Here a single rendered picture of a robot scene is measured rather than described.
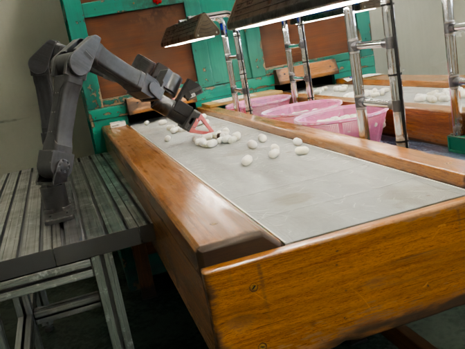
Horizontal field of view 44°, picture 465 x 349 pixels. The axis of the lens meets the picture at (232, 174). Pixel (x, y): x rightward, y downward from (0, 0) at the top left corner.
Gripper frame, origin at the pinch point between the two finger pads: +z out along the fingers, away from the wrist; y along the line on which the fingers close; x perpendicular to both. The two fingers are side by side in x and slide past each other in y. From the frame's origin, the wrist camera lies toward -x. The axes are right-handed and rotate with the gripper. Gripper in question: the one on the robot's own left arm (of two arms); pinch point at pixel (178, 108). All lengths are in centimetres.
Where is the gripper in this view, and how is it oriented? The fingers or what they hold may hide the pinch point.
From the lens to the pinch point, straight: 208.4
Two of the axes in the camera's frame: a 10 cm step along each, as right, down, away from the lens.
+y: -2.8, -1.6, 9.4
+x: -4.7, 8.8, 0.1
